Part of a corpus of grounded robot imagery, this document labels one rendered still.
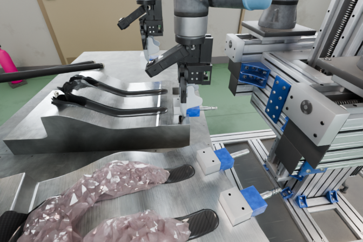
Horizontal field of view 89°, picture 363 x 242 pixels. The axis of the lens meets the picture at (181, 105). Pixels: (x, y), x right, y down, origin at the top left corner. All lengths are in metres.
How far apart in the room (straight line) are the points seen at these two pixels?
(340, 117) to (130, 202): 0.43
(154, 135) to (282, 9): 0.69
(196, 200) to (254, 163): 0.98
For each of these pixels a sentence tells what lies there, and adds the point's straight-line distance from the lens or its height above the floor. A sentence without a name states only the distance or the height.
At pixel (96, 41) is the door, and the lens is 3.05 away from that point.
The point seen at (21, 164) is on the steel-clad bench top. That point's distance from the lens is 0.68.
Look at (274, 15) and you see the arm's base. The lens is 0.92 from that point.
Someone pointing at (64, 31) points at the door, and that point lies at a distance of 3.14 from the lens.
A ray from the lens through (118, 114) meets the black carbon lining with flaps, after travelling 0.58.
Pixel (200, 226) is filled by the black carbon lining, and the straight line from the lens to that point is 0.39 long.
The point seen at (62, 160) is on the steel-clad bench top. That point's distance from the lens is 0.62.
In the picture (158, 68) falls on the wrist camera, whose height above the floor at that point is 1.03.
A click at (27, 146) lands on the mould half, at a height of 0.83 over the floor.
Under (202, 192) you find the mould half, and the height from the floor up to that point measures 0.86.
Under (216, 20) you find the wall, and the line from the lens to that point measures 3.08.
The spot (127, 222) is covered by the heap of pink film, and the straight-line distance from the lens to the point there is 0.33.
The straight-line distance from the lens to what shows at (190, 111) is 0.53.
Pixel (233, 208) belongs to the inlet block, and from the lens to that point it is 0.38.
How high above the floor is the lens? 1.21
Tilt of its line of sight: 35 degrees down
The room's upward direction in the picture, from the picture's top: straight up
